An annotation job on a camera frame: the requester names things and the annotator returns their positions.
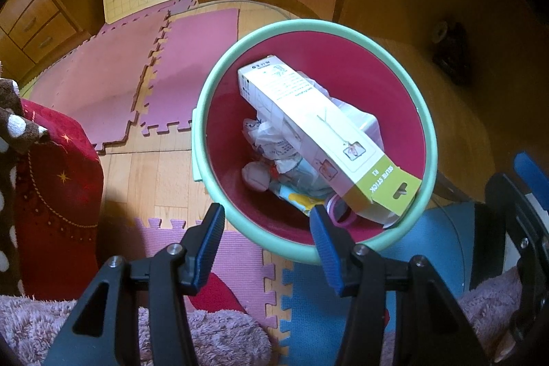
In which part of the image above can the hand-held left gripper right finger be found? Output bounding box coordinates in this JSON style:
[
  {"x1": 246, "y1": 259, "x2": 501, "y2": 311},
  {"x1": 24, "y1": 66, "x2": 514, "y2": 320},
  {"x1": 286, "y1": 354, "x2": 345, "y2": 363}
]
[{"x1": 309, "y1": 204, "x2": 485, "y2": 366}]

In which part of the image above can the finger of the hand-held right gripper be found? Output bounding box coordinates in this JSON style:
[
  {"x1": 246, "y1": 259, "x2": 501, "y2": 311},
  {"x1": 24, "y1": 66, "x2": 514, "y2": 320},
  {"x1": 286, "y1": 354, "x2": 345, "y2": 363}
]
[
  {"x1": 484, "y1": 172, "x2": 549, "y2": 343},
  {"x1": 514, "y1": 152, "x2": 549, "y2": 214}
]

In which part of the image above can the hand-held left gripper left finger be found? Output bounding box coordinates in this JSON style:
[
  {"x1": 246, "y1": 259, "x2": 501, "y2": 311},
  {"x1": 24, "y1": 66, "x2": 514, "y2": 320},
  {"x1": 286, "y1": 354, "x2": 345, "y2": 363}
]
[{"x1": 43, "y1": 202, "x2": 226, "y2": 366}]

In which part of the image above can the light blue wet wipes packet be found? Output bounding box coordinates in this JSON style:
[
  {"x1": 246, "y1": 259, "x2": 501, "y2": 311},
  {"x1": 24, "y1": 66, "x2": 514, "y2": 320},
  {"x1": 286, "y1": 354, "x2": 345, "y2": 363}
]
[{"x1": 274, "y1": 177, "x2": 327, "y2": 216}]

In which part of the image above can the white paper wrapper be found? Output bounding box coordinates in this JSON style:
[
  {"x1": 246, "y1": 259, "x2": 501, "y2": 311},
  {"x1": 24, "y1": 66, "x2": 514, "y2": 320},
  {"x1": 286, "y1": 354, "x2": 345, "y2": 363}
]
[{"x1": 242, "y1": 115, "x2": 303, "y2": 174}]

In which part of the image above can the white packet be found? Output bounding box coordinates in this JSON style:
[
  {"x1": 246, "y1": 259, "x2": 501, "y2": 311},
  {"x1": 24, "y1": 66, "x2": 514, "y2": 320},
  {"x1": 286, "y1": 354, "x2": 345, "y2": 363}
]
[{"x1": 237, "y1": 56, "x2": 423, "y2": 225}]

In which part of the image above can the red bucket with green rim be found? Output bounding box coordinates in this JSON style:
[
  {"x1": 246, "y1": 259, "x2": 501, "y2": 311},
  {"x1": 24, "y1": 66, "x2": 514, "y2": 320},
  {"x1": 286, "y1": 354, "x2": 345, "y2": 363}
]
[{"x1": 191, "y1": 19, "x2": 439, "y2": 266}]

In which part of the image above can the person's right hand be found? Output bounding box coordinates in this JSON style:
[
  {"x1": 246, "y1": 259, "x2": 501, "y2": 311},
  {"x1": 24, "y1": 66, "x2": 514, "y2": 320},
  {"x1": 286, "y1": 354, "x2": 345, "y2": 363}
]
[{"x1": 500, "y1": 329, "x2": 519, "y2": 355}]

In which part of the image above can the blue foam floor mat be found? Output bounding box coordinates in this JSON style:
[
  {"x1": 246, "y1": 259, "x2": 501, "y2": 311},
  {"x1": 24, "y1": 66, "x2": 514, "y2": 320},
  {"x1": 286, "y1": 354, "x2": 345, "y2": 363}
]
[{"x1": 281, "y1": 203, "x2": 477, "y2": 350}]

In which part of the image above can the pink fluffy rug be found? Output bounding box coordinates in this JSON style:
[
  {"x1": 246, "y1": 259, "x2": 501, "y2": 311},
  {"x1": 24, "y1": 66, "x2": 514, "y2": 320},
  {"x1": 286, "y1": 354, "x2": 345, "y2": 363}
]
[{"x1": 0, "y1": 265, "x2": 524, "y2": 366}]

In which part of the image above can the black object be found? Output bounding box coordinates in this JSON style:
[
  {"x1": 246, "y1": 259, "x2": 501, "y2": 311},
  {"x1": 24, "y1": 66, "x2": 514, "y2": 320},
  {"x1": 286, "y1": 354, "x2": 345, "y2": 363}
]
[{"x1": 431, "y1": 20, "x2": 470, "y2": 86}]

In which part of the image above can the red cushion with gold stars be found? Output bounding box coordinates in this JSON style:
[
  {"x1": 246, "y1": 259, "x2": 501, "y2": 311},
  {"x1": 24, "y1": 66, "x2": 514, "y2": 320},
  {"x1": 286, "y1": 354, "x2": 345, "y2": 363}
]
[{"x1": 17, "y1": 98, "x2": 104, "y2": 300}]

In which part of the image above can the large pink foam floor mat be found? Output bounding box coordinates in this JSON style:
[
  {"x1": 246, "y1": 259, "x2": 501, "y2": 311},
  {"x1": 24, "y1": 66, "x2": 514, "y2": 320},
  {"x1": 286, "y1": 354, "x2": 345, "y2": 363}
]
[{"x1": 28, "y1": 3, "x2": 172, "y2": 152}]

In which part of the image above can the brown polka-dot blanket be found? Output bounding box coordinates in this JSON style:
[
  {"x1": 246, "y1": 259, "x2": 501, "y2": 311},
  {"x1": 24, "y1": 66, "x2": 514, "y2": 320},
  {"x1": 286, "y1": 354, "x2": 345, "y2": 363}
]
[{"x1": 0, "y1": 61, "x2": 50, "y2": 298}]

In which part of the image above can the wooden desk with drawers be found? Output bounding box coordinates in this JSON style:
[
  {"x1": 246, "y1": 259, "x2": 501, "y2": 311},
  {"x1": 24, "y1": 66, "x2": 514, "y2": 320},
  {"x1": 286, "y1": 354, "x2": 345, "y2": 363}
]
[{"x1": 0, "y1": 0, "x2": 93, "y2": 71}]

